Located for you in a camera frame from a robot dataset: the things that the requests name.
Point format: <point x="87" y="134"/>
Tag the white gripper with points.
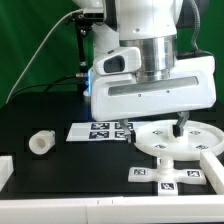
<point x="120" y="97"/>

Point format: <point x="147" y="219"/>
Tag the white round table top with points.
<point x="156" y="138"/>

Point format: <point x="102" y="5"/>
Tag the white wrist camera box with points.
<point x="118" y="61"/>

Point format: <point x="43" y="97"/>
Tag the white U-shaped border frame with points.
<point x="124" y="210"/>

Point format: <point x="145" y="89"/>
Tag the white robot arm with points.
<point x="136" y="71"/>

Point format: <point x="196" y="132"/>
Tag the white cross-shaped table base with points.
<point x="166" y="176"/>

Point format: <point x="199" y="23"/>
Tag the white marker sheet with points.
<point x="95" y="131"/>

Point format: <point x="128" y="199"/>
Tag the black camera stand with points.
<point x="84" y="20"/>

